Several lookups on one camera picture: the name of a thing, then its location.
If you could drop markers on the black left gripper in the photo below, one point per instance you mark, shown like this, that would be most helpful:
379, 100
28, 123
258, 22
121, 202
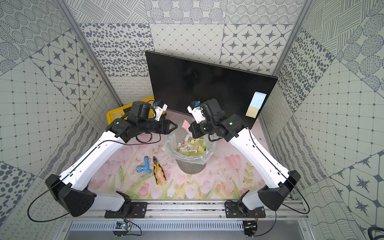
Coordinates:
165, 126

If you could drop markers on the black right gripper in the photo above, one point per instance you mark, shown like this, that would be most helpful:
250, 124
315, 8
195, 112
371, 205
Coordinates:
193, 128

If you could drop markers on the blue sticky note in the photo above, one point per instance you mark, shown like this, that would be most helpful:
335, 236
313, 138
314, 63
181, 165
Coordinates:
258, 100

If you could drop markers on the yellow sticky note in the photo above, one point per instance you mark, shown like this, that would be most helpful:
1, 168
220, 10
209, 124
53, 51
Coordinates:
252, 112

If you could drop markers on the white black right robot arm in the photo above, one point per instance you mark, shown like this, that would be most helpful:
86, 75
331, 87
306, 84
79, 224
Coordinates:
279, 181

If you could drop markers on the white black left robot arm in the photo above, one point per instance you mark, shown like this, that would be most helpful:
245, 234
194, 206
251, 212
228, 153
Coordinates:
70, 188

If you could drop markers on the pink crumpled sticky note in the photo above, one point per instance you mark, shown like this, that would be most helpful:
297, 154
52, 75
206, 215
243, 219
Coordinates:
186, 126

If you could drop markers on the black flat monitor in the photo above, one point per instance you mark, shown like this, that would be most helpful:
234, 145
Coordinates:
179, 81

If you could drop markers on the clear plastic bin liner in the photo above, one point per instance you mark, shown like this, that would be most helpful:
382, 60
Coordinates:
182, 146

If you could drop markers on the grey trash bin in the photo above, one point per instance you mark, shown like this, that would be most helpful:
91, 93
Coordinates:
190, 168

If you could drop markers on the yellow black pliers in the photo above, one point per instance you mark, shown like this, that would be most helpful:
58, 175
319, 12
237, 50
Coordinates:
158, 169

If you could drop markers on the blue plastic pipe fitting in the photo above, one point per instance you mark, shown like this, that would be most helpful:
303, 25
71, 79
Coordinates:
145, 167

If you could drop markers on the floral pink table mat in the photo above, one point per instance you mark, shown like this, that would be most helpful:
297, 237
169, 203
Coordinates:
227, 174

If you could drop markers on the yellow black plastic toolbox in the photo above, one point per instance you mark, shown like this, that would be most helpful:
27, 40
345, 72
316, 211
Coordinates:
120, 112

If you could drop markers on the small black connector module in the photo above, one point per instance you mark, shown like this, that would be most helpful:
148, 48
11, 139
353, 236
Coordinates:
250, 228

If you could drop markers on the small green circuit board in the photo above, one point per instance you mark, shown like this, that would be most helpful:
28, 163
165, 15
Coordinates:
123, 225

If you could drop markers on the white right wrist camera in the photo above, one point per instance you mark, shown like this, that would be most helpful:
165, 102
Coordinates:
195, 109

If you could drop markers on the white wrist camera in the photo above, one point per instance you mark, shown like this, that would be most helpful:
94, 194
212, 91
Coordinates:
159, 108
195, 109

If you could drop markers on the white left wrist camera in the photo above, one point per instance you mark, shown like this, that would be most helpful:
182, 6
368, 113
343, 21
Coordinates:
159, 108

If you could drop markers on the aluminium mounting rail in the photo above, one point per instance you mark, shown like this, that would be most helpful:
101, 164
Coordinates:
184, 215

